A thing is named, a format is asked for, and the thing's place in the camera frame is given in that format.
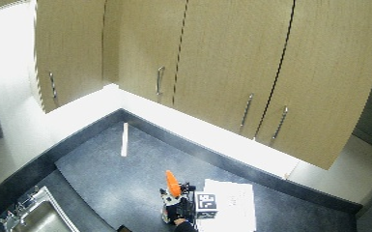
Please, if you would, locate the orange toy carrot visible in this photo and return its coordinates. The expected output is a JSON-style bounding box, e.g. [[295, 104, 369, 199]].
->
[[164, 169, 182, 198]]

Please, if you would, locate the white marker cube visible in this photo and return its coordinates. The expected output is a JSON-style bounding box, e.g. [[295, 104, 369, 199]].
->
[[193, 191, 218, 220]]

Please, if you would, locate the white paper sheet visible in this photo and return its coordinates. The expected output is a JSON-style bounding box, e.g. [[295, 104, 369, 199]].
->
[[194, 178, 257, 232]]

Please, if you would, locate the white flat stick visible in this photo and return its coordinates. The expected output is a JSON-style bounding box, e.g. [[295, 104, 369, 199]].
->
[[120, 122, 130, 158]]

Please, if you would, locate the stainless steel sink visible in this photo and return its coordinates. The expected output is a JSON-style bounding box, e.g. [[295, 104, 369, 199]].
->
[[0, 185, 82, 232]]

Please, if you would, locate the metal sink faucet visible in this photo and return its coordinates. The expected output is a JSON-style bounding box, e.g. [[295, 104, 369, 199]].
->
[[0, 189, 41, 228]]

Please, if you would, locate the wide wooden cabinet door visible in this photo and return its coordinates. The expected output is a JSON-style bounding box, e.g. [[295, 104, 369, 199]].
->
[[253, 0, 372, 171]]

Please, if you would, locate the narrow wooden cabinet door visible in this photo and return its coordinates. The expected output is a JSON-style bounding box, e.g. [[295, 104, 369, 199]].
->
[[32, 0, 108, 114]]

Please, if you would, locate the metal cabinet handle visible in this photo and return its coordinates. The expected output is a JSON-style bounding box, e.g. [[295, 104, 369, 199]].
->
[[238, 93, 254, 134], [48, 71, 58, 107], [154, 66, 166, 97], [270, 105, 289, 146]]

